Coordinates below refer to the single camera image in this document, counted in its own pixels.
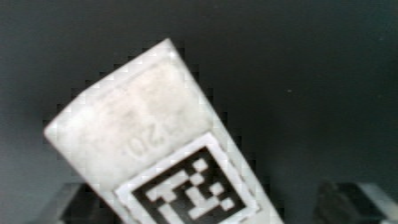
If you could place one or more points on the white table leg with tag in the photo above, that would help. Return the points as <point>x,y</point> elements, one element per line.
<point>145,142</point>

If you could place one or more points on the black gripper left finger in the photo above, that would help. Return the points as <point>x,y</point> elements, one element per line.
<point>83,209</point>

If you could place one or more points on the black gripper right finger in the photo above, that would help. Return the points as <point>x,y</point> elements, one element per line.
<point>355,203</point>

